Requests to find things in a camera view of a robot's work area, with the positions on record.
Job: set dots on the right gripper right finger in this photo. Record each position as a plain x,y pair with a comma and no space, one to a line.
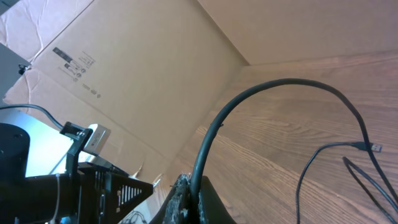
211,209

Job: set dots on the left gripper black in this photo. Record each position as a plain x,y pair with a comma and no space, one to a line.
100,195

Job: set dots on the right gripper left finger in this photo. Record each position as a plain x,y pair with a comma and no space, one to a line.
175,209

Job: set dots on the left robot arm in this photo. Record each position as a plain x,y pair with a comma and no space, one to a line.
42,198

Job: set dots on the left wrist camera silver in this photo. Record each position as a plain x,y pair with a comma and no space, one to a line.
97,139

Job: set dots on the cardboard box wall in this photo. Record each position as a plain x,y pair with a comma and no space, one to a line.
153,73

